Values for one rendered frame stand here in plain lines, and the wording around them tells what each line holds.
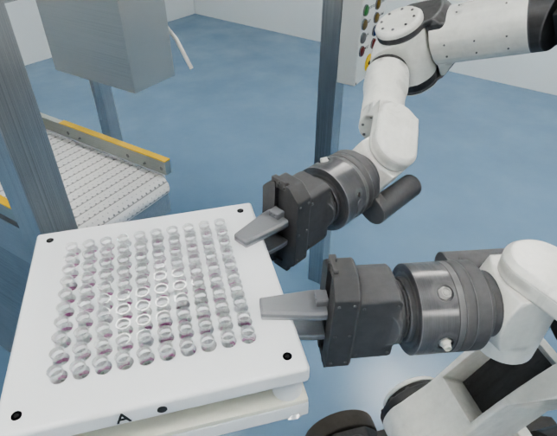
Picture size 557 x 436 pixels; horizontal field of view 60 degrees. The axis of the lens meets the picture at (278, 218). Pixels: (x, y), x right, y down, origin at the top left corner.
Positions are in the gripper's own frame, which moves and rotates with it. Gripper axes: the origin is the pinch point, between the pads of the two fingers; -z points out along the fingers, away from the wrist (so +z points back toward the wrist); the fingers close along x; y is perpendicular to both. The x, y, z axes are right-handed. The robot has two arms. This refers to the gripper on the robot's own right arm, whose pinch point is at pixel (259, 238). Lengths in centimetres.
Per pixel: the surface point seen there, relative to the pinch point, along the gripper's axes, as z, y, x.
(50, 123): 10, 83, 19
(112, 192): 7, 49, 21
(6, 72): -10.5, 33.1, -12.8
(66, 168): 5, 65, 21
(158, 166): 17, 48, 19
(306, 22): 318, 261, 86
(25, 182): -12.9, 32.4, 1.8
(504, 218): 178, 14, 100
